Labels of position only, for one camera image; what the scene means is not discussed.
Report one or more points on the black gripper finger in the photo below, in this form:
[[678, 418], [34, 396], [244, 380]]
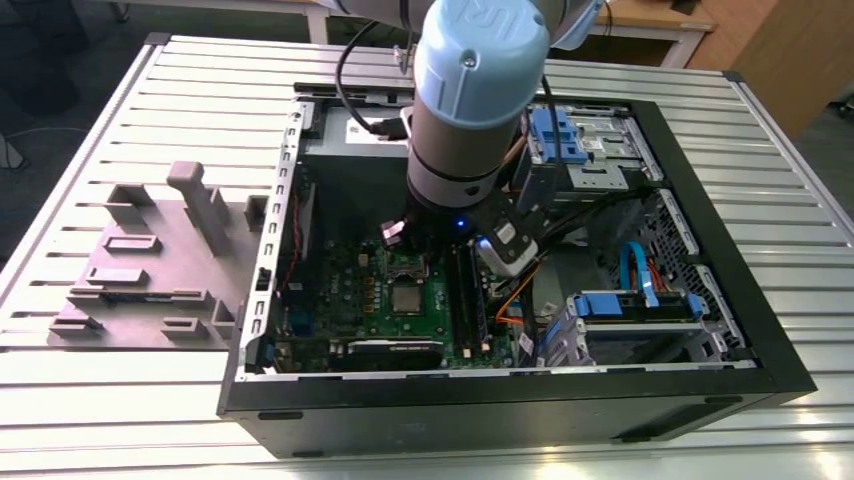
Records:
[[392, 234]]

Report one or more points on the silver CPU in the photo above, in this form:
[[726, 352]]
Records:
[[407, 300]]

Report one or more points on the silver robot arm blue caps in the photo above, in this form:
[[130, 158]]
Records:
[[460, 165]]

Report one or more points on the CPU socket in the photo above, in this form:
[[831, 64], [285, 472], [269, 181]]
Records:
[[407, 315]]

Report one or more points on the grey power supply unit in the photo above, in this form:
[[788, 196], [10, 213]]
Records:
[[347, 190]]

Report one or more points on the green motherboard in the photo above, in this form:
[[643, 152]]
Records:
[[347, 305]]

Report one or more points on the black graphics card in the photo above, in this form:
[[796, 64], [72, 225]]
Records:
[[393, 352]]

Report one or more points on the blue plastic drive latch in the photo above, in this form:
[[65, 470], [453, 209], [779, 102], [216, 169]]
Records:
[[569, 145]]

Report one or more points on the metal optical drive cage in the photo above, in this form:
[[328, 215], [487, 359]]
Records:
[[600, 175]]

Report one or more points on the hard disk in blue carrier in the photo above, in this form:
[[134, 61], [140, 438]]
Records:
[[600, 305]]

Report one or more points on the black PC case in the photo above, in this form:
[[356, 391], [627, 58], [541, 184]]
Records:
[[467, 395]]

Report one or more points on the grey parts rack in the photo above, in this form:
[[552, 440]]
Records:
[[173, 280]]

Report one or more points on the metal disk bay cage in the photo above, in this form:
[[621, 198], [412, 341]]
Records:
[[667, 327]]

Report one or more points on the wooden cabinet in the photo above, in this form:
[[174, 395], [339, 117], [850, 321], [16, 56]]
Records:
[[787, 50]]

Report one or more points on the wooden desk white frame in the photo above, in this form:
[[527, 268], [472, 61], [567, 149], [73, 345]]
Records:
[[660, 15]]

